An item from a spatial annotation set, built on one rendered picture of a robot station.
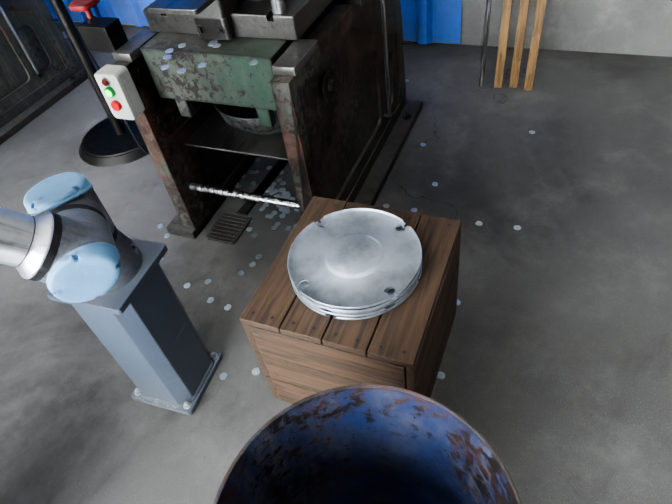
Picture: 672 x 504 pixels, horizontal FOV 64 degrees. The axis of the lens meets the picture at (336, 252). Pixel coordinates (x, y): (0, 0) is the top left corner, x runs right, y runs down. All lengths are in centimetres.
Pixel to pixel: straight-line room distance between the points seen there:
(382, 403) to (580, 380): 69
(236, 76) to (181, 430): 90
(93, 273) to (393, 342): 55
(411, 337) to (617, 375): 61
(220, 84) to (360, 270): 65
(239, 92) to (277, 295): 57
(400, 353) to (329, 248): 29
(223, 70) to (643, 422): 131
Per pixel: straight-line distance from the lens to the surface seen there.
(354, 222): 123
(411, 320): 109
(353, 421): 96
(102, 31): 161
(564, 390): 145
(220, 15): 146
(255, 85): 143
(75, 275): 96
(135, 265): 118
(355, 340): 107
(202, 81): 152
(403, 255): 115
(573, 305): 160
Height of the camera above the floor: 123
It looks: 46 degrees down
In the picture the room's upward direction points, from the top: 10 degrees counter-clockwise
